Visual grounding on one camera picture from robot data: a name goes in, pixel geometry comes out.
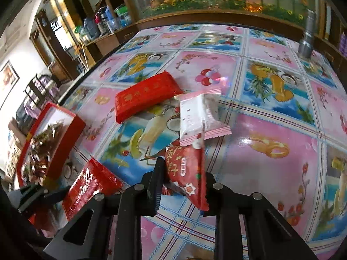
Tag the brown snack bag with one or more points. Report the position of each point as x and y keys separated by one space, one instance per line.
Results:
x=43 y=143

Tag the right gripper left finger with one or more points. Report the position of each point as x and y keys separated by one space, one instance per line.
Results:
x=109 y=227

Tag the wooden chair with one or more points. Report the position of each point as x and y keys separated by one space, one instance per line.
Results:
x=39 y=90

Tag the silver flashlight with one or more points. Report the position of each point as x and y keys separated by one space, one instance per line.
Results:
x=306 y=43

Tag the red cake pack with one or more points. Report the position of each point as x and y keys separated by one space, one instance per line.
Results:
x=144 y=95
x=93 y=179

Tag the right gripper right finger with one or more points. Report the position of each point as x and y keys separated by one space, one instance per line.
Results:
x=268 y=234

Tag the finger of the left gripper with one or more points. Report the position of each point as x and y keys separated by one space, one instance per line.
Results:
x=30 y=198

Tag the colourful patterned tablecloth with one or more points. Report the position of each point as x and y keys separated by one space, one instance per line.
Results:
x=274 y=122

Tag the red date snack packet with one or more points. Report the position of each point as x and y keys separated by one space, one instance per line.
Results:
x=185 y=166

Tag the red gift box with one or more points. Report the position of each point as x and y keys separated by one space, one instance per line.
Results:
x=47 y=168

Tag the white pink snack packet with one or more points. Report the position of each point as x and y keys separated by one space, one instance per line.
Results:
x=199 y=116

